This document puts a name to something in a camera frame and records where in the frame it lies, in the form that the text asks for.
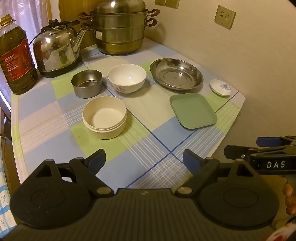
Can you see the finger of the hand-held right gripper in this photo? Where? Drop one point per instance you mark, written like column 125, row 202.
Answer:
column 233, row 151
column 266, row 141

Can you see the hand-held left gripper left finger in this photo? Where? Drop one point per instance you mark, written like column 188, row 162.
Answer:
column 97, row 160

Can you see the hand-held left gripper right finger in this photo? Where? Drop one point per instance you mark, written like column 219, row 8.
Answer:
column 191, row 162

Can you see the cream plastic bowl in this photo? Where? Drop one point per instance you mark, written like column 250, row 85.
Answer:
column 104, row 118

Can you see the green square plate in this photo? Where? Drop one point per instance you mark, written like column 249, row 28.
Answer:
column 193, row 111

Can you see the small white saucer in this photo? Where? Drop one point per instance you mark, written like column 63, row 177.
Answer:
column 219, row 89

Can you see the small stainless steel bowl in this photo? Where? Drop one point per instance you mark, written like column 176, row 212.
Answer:
column 87, row 89

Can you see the white floral ceramic bowl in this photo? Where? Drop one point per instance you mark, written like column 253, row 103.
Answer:
column 127, row 77

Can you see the round stainless steel plate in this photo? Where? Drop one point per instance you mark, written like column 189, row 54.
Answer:
column 175, row 75

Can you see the person's right hand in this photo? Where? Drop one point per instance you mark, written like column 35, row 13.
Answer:
column 289, row 192

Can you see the checked tablecloth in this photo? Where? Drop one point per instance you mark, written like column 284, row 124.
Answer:
column 148, row 143

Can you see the blue checked cloth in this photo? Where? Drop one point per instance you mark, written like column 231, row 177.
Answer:
column 4, row 204

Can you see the stainless steel kettle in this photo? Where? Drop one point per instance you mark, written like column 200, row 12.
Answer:
column 55, row 51

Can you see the stainless steel steamer pot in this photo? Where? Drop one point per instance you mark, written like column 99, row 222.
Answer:
column 120, row 34

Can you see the cooking oil bottle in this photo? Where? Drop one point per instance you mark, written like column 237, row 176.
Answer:
column 16, row 58

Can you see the brown wooden panel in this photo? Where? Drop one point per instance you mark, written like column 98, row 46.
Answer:
column 69, row 10

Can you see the pale lace curtain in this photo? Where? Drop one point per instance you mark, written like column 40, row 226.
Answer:
column 34, row 14

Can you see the cream wall socket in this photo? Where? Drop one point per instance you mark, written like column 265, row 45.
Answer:
column 224, row 16
column 173, row 3
column 160, row 2

